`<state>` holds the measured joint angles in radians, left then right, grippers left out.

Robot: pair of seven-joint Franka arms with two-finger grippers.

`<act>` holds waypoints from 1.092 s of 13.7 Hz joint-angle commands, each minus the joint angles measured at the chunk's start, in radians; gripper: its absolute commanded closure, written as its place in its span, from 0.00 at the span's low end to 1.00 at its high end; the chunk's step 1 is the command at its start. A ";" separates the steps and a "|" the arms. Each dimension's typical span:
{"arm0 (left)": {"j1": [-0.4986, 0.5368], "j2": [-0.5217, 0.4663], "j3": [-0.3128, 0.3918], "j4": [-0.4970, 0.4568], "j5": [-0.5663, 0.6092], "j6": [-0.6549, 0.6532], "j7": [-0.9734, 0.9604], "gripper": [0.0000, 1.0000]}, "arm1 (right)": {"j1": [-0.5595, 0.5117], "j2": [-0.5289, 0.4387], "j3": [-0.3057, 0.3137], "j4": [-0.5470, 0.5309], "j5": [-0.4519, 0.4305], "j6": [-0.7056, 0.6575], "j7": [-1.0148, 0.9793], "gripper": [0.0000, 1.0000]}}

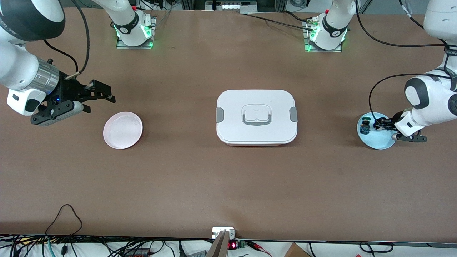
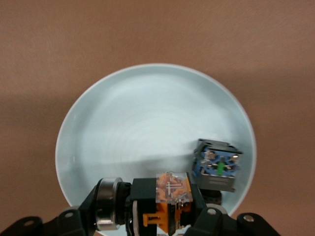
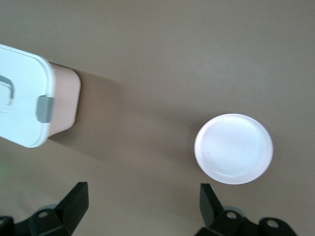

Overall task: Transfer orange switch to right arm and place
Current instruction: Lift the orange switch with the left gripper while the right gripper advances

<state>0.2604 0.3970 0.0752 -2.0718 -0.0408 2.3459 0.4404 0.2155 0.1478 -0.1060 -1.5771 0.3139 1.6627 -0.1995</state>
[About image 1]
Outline pink round plate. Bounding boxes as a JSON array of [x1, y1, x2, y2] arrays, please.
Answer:
[[103, 112, 143, 150]]

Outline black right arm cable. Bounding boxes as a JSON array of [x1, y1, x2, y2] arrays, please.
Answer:
[[43, 0, 90, 80]]

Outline black flat looped cable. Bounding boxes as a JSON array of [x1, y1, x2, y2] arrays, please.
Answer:
[[359, 242, 394, 253]]

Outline aluminium frame with white lights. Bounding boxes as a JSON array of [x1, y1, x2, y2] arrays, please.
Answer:
[[205, 0, 258, 12]]

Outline light blue round plate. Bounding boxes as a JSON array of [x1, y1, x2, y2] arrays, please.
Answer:
[[357, 112, 397, 150]]

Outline grey metal bar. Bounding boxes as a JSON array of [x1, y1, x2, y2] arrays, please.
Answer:
[[207, 230, 230, 257]]

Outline brown cardboard box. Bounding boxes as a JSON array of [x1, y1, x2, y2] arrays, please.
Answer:
[[284, 243, 312, 257]]

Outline black cable with brass connector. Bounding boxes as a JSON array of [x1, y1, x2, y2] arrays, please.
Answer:
[[243, 13, 320, 31]]

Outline thin black looped cable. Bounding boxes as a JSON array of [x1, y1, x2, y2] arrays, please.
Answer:
[[45, 204, 84, 237]]

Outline green push button switch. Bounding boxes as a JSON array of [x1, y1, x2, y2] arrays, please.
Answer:
[[359, 116, 372, 135]]

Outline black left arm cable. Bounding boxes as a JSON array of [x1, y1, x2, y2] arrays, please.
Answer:
[[355, 0, 457, 124]]

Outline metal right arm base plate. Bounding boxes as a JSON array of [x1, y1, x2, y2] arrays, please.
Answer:
[[116, 16, 158, 50]]

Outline red test lead clips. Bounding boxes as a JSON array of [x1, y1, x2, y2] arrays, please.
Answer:
[[246, 241, 273, 256]]

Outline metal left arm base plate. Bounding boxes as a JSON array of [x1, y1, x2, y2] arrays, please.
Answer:
[[304, 19, 343, 53]]

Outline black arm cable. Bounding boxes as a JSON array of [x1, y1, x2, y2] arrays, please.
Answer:
[[355, 0, 457, 124], [43, 0, 90, 80]]

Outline white lunch box grey latches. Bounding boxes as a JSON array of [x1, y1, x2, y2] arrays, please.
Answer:
[[216, 89, 298, 147]]

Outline small white box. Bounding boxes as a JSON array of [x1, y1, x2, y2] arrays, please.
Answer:
[[212, 227, 236, 239]]

